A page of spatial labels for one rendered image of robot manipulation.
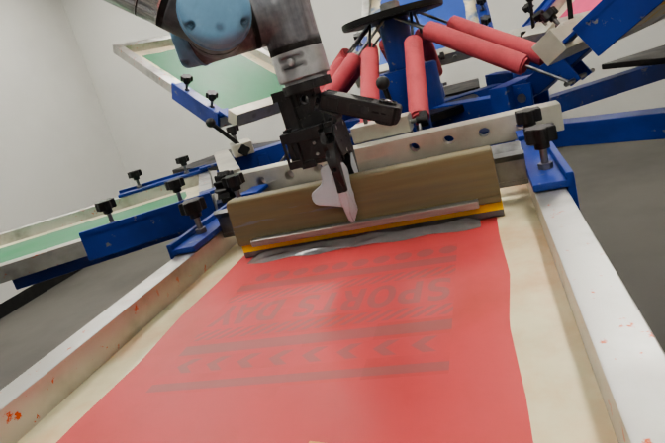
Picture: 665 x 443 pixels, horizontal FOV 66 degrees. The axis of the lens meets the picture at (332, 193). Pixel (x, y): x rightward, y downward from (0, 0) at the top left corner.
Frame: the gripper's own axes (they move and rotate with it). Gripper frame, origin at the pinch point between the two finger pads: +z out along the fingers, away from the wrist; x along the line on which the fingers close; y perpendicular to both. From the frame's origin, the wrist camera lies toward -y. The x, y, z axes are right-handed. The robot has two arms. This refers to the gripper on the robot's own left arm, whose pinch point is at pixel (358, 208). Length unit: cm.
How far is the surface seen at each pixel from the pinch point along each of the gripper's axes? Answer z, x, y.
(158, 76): -40, -116, 99
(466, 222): 5.0, 1.4, -14.9
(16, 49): -128, -337, 377
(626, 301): 2.1, 33.0, -27.5
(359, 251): 4.8, 5.2, 0.1
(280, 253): 3.9, 2.0, 13.6
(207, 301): 4.3, 14.8, 20.0
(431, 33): -23, -75, -11
